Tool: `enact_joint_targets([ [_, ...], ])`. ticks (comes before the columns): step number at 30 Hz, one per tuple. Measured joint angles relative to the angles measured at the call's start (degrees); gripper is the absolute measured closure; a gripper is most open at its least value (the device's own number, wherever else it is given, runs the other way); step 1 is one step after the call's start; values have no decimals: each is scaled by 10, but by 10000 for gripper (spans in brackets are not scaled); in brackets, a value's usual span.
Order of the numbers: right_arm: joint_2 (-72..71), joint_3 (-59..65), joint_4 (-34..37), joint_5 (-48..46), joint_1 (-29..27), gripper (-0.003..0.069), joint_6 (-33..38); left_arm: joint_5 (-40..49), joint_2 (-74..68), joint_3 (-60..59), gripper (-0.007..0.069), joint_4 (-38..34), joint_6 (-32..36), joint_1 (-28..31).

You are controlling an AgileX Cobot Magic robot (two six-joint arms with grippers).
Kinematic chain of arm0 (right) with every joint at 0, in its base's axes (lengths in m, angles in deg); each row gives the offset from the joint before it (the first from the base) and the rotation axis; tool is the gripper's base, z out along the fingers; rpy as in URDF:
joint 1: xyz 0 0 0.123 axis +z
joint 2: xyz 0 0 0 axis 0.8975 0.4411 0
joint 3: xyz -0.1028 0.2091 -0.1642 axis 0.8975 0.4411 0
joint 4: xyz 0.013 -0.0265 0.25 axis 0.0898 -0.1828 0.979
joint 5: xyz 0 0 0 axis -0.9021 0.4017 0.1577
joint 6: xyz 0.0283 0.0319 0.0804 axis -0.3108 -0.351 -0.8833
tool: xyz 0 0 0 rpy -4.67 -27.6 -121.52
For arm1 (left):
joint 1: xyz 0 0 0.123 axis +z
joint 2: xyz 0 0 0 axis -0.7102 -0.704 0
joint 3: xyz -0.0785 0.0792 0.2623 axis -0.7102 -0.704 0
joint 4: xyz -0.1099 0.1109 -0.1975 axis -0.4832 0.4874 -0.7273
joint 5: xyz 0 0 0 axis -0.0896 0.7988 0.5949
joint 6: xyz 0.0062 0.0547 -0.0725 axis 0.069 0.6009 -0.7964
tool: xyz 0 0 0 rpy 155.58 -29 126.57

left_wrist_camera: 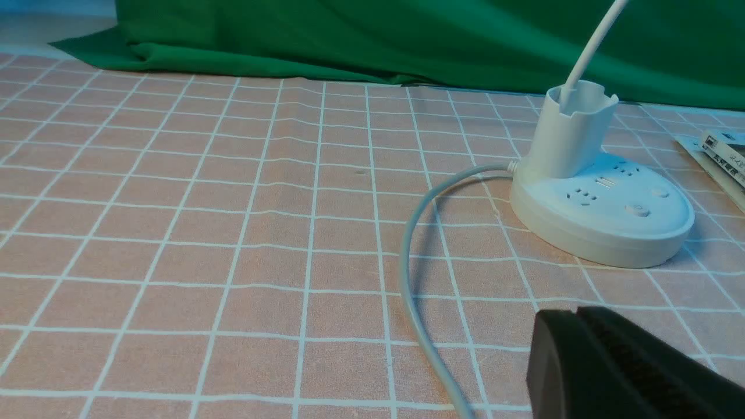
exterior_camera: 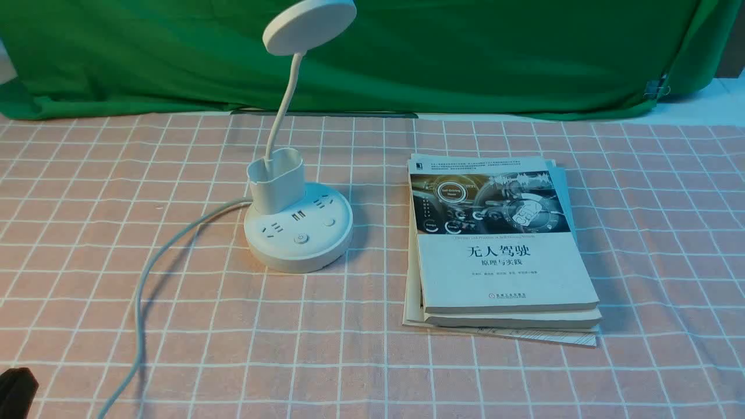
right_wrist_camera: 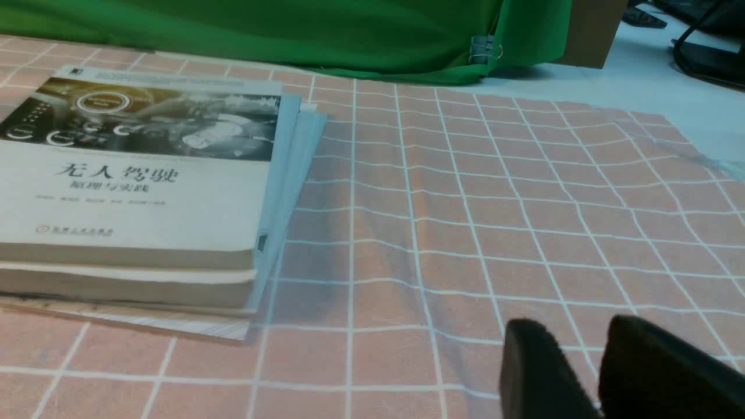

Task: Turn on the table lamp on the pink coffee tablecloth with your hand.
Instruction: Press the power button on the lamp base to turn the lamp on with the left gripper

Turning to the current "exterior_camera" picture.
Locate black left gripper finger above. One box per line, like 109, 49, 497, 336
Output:
1, 368, 39, 419

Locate white desk lamp power strip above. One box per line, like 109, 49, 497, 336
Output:
244, 1, 357, 274

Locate pink checkered tablecloth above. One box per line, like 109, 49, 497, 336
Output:
1, 114, 744, 418

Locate green backdrop cloth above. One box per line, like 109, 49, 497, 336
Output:
1, 1, 742, 121

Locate bottom book with pale cover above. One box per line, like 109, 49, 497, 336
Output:
402, 166, 600, 348

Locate top book with car cover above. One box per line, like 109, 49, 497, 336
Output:
407, 154, 600, 315

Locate metal binder clip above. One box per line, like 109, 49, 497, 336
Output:
643, 74, 671, 102

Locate white lamp power cable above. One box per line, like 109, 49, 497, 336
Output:
96, 197, 254, 419

